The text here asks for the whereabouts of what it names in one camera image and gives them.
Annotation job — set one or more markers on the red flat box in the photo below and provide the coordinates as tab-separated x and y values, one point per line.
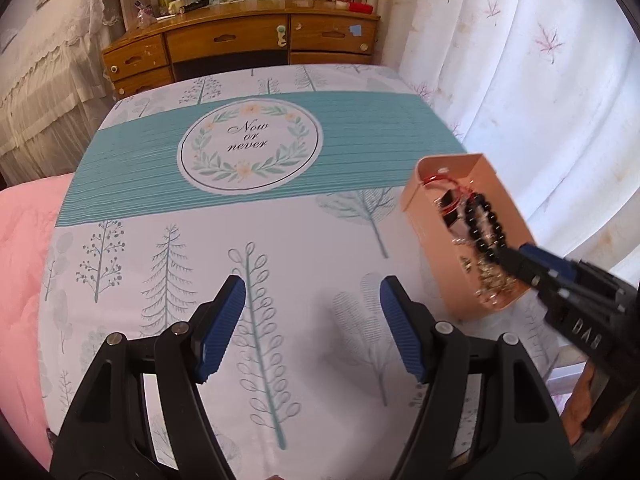
361	7

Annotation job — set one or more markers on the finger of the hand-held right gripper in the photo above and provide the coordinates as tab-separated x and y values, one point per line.
547	260
525	267

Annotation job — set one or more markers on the gold leaf hair comb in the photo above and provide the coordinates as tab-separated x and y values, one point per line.
492	285

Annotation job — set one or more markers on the white lace bed cover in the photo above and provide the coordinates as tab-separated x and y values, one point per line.
50	85

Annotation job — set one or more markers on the white smartwatch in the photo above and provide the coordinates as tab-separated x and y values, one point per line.
450	205

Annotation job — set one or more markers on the pink wrapped trinket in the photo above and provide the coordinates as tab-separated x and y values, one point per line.
145	16

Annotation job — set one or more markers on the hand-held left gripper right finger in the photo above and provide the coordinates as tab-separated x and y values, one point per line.
402	330

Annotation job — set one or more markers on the white leaf print curtain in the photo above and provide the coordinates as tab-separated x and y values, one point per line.
525	60

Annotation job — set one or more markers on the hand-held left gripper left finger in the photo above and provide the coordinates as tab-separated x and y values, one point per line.
222	325

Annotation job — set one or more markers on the green white drawer latch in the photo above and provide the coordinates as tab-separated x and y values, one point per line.
282	36

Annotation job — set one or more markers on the wooden dresser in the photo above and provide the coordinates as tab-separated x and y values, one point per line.
225	40

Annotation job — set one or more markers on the pink blanket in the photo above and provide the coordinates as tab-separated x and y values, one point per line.
25	285

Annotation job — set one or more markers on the tree print tablecloth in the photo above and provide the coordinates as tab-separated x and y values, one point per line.
150	200

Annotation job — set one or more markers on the black stick-shaped item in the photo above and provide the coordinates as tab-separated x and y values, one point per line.
195	5

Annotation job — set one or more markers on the pink jewelry box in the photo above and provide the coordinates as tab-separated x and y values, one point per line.
425	220

